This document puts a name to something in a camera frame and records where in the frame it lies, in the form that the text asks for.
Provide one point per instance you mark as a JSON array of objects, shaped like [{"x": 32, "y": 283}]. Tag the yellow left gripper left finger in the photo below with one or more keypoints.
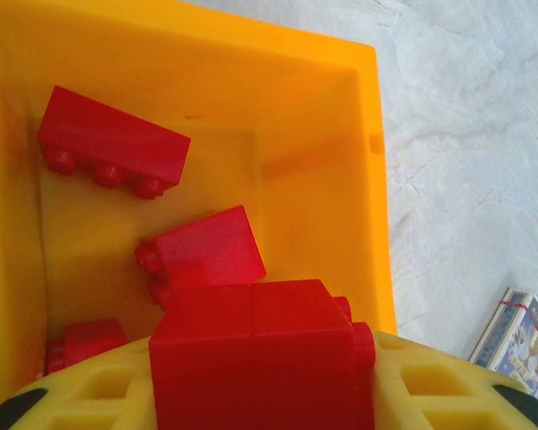
[{"x": 85, "y": 403}]

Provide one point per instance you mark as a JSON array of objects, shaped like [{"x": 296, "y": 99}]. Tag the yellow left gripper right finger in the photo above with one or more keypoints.
[{"x": 453, "y": 403}]

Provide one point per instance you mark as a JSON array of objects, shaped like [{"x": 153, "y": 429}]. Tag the small red lego brick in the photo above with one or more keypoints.
[{"x": 94, "y": 340}]

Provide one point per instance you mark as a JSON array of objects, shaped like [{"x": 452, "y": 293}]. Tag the red tall lego brick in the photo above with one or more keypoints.
[
  {"x": 251, "y": 358},
  {"x": 210, "y": 251}
]

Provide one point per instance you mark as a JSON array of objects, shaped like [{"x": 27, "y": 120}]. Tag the long red lego brick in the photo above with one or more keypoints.
[{"x": 116, "y": 139}]

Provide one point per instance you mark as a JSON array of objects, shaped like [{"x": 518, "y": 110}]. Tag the playing card box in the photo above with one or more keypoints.
[{"x": 515, "y": 345}]

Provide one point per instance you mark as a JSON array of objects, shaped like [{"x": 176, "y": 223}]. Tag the yellow plastic bin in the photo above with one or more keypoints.
[{"x": 273, "y": 89}]

